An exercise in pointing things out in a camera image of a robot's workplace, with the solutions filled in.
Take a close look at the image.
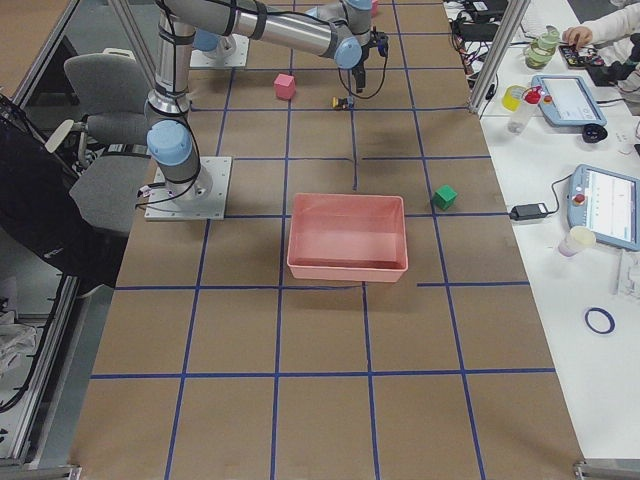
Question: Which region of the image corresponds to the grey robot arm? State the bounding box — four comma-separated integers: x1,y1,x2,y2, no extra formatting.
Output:
145,1,372,207
193,29,237,58

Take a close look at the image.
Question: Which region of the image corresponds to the blue tape ring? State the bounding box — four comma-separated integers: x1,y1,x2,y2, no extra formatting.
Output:
583,307,616,335

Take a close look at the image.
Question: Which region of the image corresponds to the grey office chair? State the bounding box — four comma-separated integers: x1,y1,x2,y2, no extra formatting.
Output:
45,53,150,237

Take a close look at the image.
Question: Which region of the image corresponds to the black round object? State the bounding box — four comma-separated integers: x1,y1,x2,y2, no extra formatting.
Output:
581,123,608,145

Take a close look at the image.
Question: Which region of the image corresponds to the plastic cup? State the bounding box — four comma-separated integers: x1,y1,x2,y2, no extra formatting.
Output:
558,226,596,257

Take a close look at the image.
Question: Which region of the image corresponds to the aluminium frame post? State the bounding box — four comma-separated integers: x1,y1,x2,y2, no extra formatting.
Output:
468,0,530,113

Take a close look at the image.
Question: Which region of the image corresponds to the teach pendant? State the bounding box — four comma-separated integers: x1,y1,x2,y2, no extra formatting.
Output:
531,75,607,127
567,164,639,252

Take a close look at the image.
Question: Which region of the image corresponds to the clear squeeze bottle red cap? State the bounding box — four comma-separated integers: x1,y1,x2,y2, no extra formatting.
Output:
507,85,544,134

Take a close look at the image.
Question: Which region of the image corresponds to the teach pendant near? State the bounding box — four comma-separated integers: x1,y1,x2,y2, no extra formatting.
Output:
567,164,639,252

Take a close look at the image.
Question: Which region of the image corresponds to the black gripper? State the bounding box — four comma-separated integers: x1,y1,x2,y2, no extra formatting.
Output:
350,43,371,94

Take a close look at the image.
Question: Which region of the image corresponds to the black power brick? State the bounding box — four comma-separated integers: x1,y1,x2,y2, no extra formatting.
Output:
509,203,550,221

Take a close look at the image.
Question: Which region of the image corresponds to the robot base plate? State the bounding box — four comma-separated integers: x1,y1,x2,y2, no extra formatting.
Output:
144,156,232,221

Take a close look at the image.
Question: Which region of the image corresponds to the person hand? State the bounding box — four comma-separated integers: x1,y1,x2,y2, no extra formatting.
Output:
562,26,593,49

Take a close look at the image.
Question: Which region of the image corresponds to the teach pendant far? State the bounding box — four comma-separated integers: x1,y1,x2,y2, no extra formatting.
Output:
531,75,607,127

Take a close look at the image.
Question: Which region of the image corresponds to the pink cube centre front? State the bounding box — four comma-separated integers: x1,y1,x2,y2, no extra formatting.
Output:
273,73,296,100

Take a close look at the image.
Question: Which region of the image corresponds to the green water bottle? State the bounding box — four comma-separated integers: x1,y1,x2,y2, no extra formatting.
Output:
524,25,560,70

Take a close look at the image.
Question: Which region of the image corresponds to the yellow tape roll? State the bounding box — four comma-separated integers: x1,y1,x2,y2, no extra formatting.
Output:
501,85,528,112

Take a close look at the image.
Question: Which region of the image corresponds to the green cube near bin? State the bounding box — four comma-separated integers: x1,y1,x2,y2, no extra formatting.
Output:
432,184,458,211

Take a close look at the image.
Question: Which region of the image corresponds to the pink plastic bin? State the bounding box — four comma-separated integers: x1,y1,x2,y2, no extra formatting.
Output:
287,193,409,283

